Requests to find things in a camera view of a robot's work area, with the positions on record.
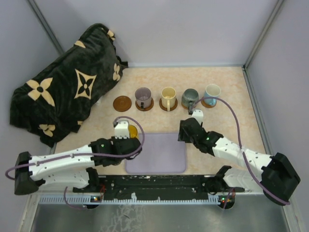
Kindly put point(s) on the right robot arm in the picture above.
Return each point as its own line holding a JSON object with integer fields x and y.
{"x": 274, "y": 174}

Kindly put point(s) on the transparent purple cup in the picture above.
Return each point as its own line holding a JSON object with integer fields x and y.
{"x": 143, "y": 97}

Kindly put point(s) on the dark brown grooved coaster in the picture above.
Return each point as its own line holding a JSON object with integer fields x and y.
{"x": 122, "y": 103}

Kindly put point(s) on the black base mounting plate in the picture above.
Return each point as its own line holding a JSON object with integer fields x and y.
{"x": 154, "y": 187}

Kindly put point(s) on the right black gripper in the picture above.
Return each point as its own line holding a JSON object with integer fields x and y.
{"x": 184, "y": 130}

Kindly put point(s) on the black floral plush blanket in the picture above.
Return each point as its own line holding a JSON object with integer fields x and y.
{"x": 59, "y": 99}

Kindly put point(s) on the cream and blue mug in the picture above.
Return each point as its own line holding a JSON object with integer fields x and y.
{"x": 211, "y": 90}

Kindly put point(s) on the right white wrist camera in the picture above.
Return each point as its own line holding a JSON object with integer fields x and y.
{"x": 197, "y": 114}

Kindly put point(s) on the lavender plastic tray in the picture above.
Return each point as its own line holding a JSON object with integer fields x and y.
{"x": 162, "y": 153}

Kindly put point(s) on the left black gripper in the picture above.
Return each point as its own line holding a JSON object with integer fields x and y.
{"x": 134, "y": 145}

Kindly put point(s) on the grey green mug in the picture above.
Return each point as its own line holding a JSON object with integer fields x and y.
{"x": 190, "y": 95}

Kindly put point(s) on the yellow transparent mug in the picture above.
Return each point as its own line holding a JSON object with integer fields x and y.
{"x": 133, "y": 132}

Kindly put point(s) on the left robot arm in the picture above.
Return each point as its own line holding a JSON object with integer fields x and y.
{"x": 73, "y": 169}

